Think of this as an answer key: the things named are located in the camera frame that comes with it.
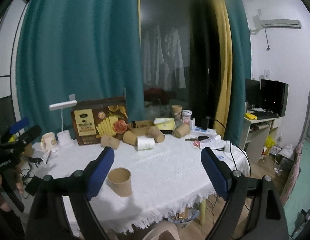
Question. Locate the blue white card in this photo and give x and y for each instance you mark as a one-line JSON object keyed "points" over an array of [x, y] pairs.
{"points": [[220, 157]]}

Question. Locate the plain brown paper cup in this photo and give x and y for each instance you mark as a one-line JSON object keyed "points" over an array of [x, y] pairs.
{"points": [[130, 138]]}

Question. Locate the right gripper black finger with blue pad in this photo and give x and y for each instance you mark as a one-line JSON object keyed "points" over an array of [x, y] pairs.
{"points": [[48, 219], [266, 217]]}

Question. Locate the yellow white tissue box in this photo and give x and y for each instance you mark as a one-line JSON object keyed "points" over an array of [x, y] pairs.
{"points": [[165, 124]]}

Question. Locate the white tube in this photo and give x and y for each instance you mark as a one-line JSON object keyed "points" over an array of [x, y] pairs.
{"points": [[214, 137]]}

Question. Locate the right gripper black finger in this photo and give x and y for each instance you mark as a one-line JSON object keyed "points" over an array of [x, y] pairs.
{"points": [[26, 138]]}

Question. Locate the teal left curtain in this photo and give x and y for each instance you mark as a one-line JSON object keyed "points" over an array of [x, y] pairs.
{"points": [[87, 48]]}

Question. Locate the black keys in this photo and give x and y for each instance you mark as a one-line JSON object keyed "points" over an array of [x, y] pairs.
{"points": [[199, 138]]}

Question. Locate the white paper cup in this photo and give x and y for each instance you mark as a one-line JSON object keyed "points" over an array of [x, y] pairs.
{"points": [[144, 143]]}

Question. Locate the black computer monitor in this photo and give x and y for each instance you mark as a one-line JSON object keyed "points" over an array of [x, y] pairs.
{"points": [[266, 98]]}

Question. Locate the upright brown paper cup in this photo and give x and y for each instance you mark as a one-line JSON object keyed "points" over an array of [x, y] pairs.
{"points": [[177, 111]]}

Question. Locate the yellow curtain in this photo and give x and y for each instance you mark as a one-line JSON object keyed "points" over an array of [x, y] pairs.
{"points": [[226, 61]]}

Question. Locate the white computer desk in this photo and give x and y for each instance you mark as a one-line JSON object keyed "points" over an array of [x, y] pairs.
{"points": [[254, 135]]}

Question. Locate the teal right curtain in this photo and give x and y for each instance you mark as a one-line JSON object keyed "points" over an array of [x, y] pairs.
{"points": [[241, 68]]}

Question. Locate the white air conditioner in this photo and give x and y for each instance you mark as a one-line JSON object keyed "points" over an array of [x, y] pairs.
{"points": [[261, 23]]}

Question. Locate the cream cartoon mug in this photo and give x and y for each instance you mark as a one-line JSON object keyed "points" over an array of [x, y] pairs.
{"points": [[49, 143]]}

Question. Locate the person's knee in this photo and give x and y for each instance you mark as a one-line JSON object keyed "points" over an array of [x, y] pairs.
{"points": [[164, 230]]}

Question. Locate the small brown paper cup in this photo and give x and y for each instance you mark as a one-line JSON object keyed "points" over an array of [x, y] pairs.
{"points": [[181, 131]]}

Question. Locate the open cardboard box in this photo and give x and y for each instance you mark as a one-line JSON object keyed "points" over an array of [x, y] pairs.
{"points": [[140, 128]]}

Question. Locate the printed brown paper cup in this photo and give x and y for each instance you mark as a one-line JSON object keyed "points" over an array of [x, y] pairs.
{"points": [[108, 141]]}

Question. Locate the hanging white clothes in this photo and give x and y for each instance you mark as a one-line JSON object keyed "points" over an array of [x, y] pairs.
{"points": [[162, 59]]}

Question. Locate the white desk lamp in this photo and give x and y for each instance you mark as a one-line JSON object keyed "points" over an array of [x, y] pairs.
{"points": [[64, 137]]}

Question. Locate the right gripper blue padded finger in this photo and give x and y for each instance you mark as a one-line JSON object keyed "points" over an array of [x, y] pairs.
{"points": [[15, 128]]}

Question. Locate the blue white flat box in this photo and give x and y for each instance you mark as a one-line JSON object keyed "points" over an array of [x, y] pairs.
{"points": [[203, 132]]}

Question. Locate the lying brown patterned cup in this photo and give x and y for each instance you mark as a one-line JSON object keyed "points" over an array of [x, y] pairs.
{"points": [[155, 133]]}

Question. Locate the brown cracker box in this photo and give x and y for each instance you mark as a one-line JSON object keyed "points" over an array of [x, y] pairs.
{"points": [[93, 119]]}

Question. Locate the white tablecloth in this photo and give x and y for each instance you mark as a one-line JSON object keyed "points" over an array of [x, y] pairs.
{"points": [[164, 180]]}

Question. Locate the teal curtain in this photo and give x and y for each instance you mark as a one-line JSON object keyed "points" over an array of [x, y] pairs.
{"points": [[87, 48], [241, 68]]}

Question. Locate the white lid jar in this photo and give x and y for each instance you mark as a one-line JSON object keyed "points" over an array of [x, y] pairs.
{"points": [[186, 116]]}

